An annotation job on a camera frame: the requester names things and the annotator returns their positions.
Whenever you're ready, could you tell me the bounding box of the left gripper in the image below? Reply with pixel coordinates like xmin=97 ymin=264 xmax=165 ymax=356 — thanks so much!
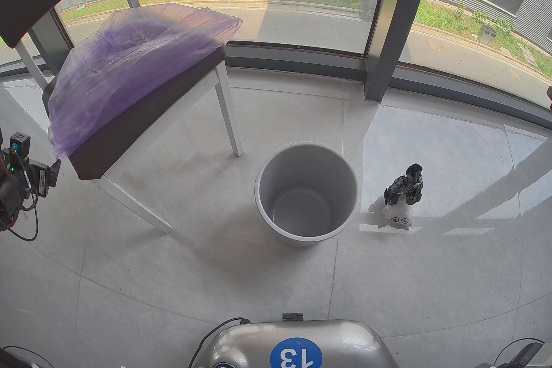
xmin=19 ymin=158 xmax=61 ymax=198

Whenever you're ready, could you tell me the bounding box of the purple plastic bag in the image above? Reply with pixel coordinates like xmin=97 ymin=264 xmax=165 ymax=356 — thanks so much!
xmin=47 ymin=3 xmax=243 ymax=160

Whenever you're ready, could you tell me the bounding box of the white printed wrapper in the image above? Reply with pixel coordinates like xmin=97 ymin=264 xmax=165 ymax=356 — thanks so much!
xmin=382 ymin=196 xmax=415 ymax=229

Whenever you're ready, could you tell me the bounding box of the black plastic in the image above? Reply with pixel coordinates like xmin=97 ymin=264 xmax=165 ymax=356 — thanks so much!
xmin=384 ymin=163 xmax=424 ymax=207

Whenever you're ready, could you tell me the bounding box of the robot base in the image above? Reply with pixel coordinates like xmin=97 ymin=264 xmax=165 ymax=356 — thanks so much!
xmin=206 ymin=313 xmax=399 ymax=368

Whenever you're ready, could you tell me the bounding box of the white trash bin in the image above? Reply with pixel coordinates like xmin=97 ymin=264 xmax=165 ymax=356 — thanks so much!
xmin=254 ymin=143 xmax=361 ymax=249

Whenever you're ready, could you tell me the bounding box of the grey chair with white legs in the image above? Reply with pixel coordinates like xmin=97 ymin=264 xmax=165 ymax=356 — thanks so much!
xmin=0 ymin=0 xmax=245 ymax=234

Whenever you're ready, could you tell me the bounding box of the window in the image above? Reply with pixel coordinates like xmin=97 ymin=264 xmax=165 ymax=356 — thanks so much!
xmin=0 ymin=0 xmax=552 ymax=130

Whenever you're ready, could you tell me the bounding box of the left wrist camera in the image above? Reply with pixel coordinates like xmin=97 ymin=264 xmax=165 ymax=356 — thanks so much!
xmin=2 ymin=133 xmax=32 ymax=168

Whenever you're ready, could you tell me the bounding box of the black cable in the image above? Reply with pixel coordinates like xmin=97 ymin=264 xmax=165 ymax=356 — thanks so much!
xmin=189 ymin=317 xmax=251 ymax=368
xmin=0 ymin=185 xmax=40 ymax=243

